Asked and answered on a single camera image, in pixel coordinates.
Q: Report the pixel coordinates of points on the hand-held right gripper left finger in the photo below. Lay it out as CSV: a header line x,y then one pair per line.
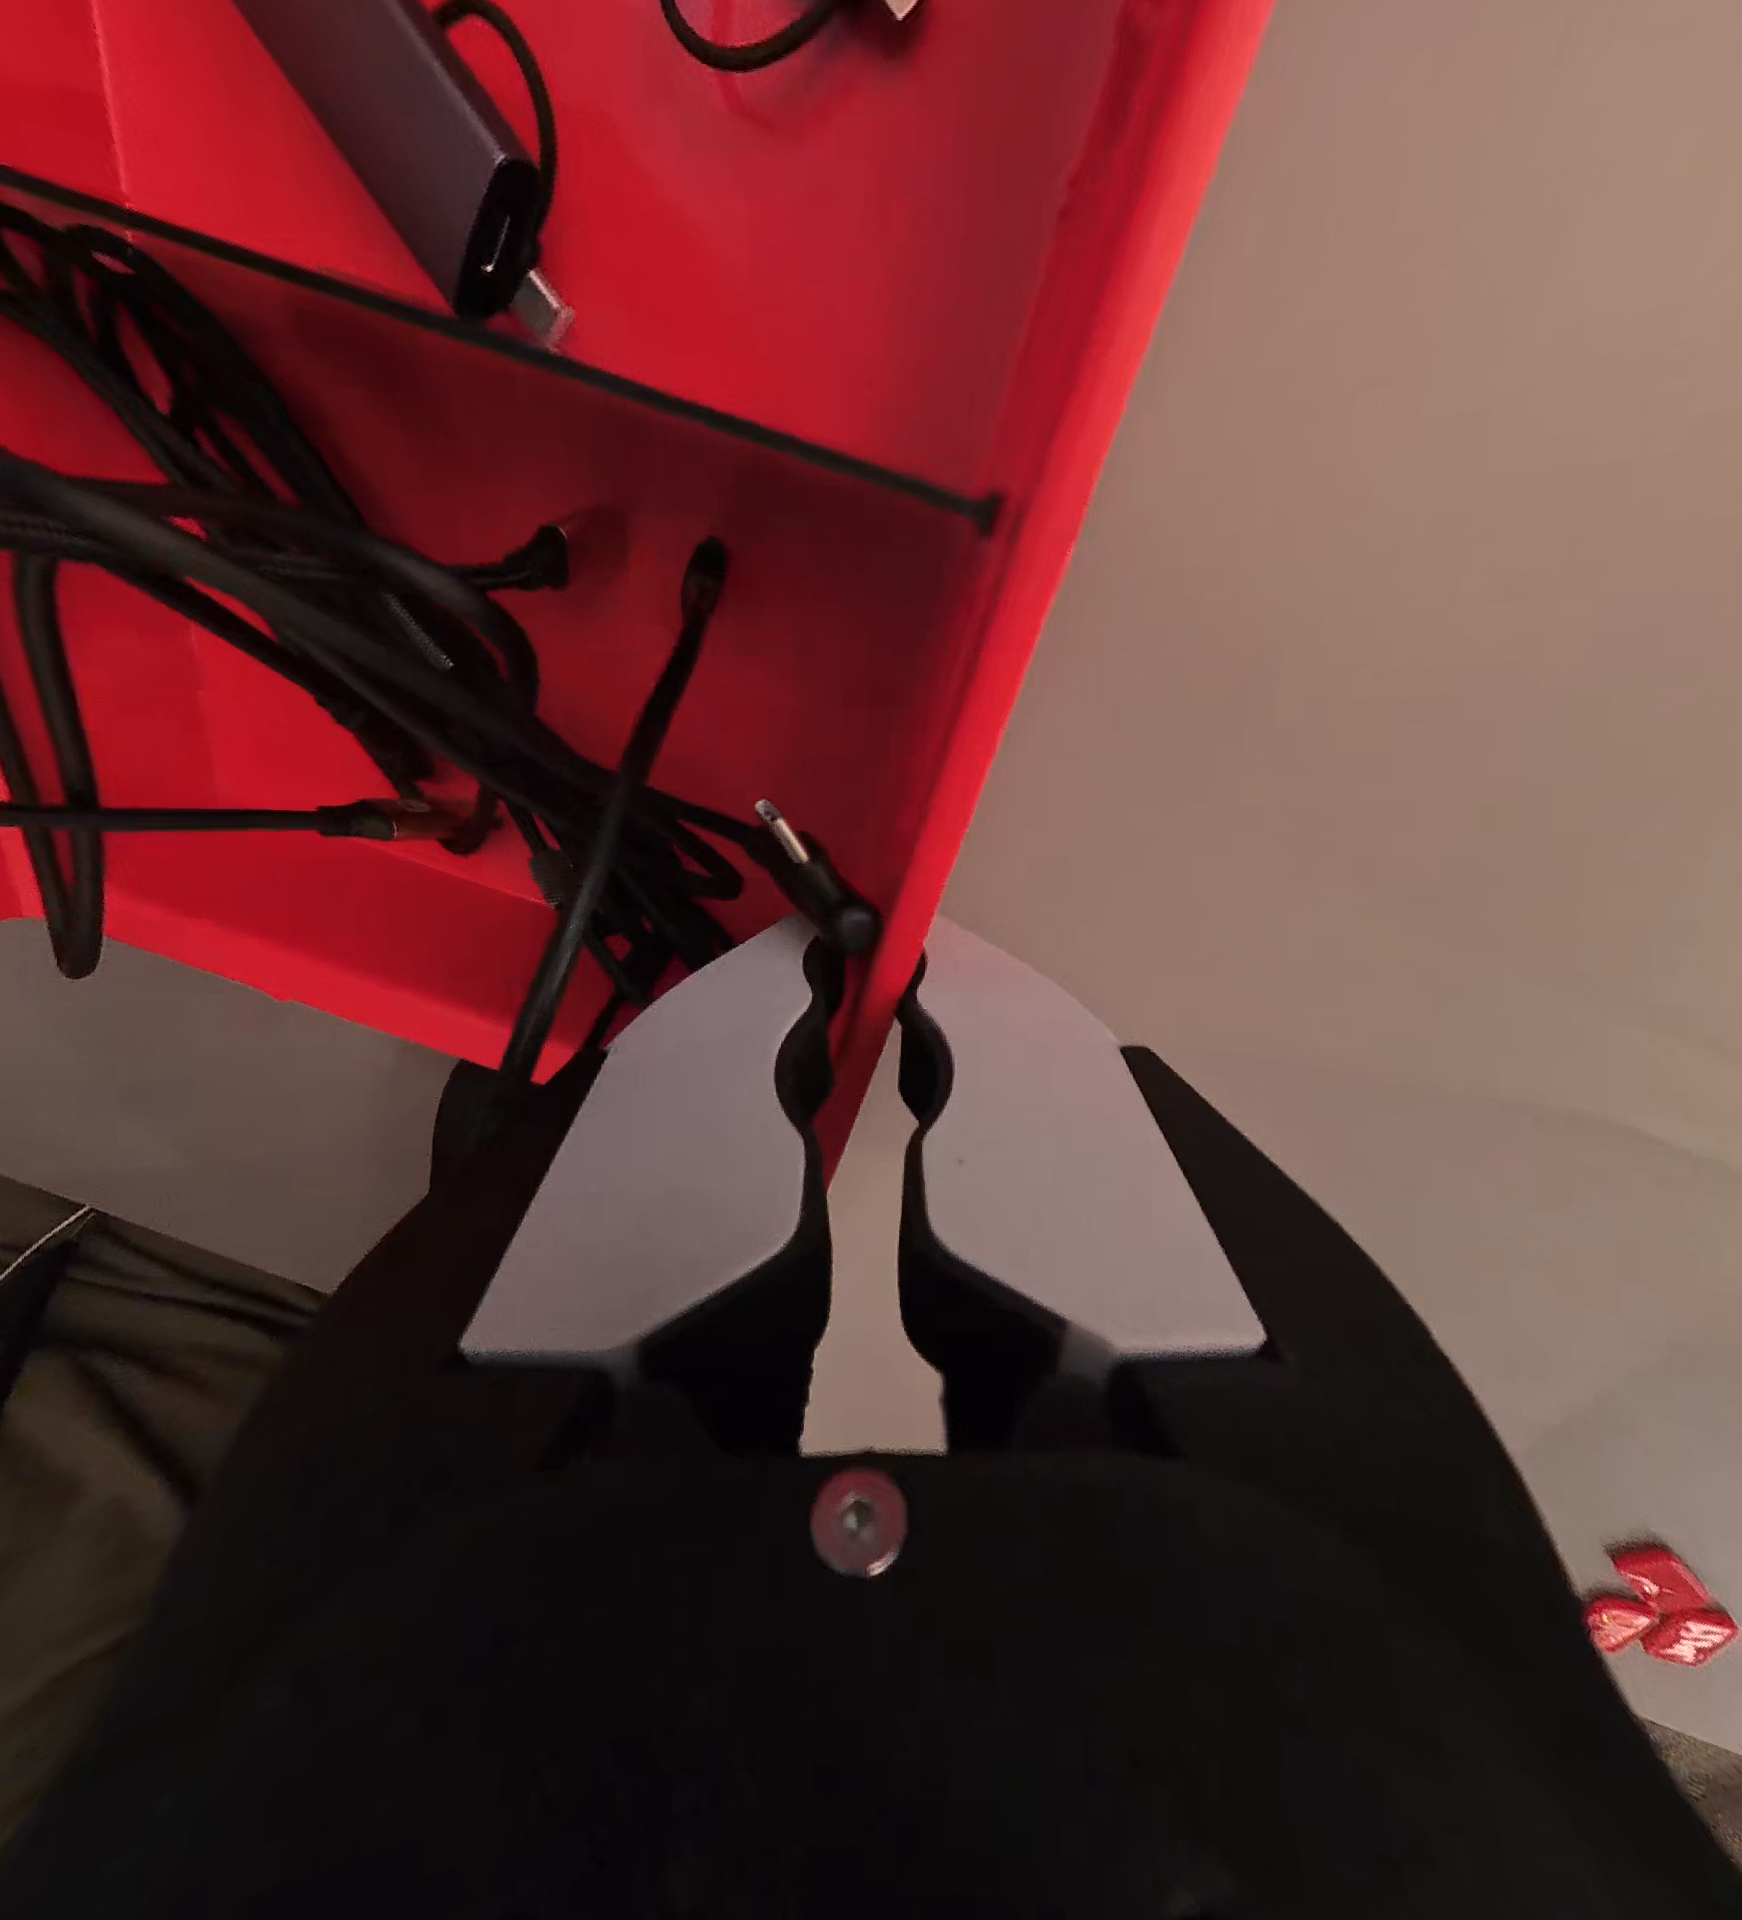
x,y
661,1201

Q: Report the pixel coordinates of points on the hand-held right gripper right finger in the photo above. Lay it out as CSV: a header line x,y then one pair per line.
x,y
1066,1201

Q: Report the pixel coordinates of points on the red plastic bin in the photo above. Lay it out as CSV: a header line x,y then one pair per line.
x,y
811,226

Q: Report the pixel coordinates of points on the grey usb hub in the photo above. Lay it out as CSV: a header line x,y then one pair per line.
x,y
406,136

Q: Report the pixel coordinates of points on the red plastic piece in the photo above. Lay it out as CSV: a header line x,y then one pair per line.
x,y
1698,1636
1619,1624
1648,1575

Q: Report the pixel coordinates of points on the black bin divider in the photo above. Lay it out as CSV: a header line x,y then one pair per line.
x,y
751,430

